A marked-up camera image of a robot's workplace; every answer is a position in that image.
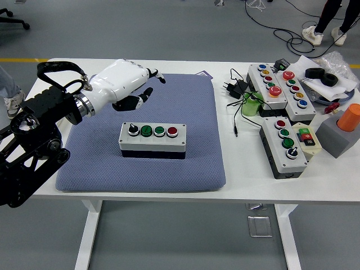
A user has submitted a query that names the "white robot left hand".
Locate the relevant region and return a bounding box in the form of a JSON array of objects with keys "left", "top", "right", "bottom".
[{"left": 85, "top": 58, "right": 167, "bottom": 113}]

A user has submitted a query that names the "grey four-button control box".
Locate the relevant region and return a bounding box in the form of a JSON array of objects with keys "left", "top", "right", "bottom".
[
  {"left": 259, "top": 116, "right": 309, "bottom": 180},
  {"left": 118, "top": 122, "right": 187, "bottom": 160}
]

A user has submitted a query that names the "person in jeans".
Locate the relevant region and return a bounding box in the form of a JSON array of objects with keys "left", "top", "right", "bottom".
[{"left": 0, "top": 66, "right": 26, "bottom": 119}]

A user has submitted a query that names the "blue-grey textured mat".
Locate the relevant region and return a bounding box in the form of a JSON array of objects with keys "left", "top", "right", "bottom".
[{"left": 55, "top": 73, "right": 227, "bottom": 194}]

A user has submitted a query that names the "black office chair base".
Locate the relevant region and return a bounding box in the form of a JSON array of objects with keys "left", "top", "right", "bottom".
[{"left": 0, "top": 8, "right": 30, "bottom": 30}]

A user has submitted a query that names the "green tape roll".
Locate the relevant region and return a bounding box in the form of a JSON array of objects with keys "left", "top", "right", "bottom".
[{"left": 241, "top": 91, "right": 265, "bottom": 116}]

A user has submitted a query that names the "small black relay module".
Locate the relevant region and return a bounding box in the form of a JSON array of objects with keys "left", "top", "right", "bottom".
[{"left": 273, "top": 58, "right": 292, "bottom": 71}]

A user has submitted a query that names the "white table leg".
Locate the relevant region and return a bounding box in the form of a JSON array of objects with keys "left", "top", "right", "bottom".
[
  {"left": 274, "top": 204, "right": 302, "bottom": 270},
  {"left": 74, "top": 200, "right": 104, "bottom": 270}
]

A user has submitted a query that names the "white paper sheet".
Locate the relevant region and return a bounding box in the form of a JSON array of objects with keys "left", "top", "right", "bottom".
[{"left": 289, "top": 55, "right": 359, "bottom": 101}]

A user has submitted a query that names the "metal floor socket plate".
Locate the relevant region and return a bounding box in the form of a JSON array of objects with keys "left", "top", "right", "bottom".
[{"left": 247, "top": 215, "right": 273, "bottom": 239}]

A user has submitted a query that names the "clear bubble wrap bag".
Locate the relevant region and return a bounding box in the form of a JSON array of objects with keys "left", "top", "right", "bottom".
[{"left": 314, "top": 51, "right": 360, "bottom": 91}]

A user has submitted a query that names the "person with white shoes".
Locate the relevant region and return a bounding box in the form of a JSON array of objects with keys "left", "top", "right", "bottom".
[{"left": 302, "top": 0, "right": 360, "bottom": 46}]

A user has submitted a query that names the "blue-rimmed round plate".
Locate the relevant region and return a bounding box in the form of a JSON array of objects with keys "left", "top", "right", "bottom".
[{"left": 308, "top": 87, "right": 358, "bottom": 106}]

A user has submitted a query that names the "grey block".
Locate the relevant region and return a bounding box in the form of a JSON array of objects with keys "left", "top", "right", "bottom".
[{"left": 315, "top": 109, "right": 358, "bottom": 159}]

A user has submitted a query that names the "orange cylinder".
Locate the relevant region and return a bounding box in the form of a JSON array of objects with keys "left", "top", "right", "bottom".
[{"left": 337, "top": 103, "right": 360, "bottom": 133}]

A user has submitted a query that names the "black power adapter with cord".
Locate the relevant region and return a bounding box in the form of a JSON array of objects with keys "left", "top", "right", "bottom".
[{"left": 223, "top": 69, "right": 264, "bottom": 138}]

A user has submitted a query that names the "white floor cord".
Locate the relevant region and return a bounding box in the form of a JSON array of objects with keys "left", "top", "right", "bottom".
[{"left": 247, "top": 0, "right": 266, "bottom": 14}]

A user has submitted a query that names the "black floor cable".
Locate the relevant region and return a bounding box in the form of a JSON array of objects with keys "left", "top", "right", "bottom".
[{"left": 244, "top": 0, "right": 349, "bottom": 54}]

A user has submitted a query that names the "black foam ring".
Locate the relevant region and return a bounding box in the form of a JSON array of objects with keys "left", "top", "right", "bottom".
[
  {"left": 305, "top": 67, "right": 325, "bottom": 79},
  {"left": 321, "top": 73, "right": 339, "bottom": 87}
]

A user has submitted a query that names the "beige three-button switch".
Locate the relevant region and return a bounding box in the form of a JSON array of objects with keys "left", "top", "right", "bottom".
[{"left": 291, "top": 123, "right": 323, "bottom": 163}]

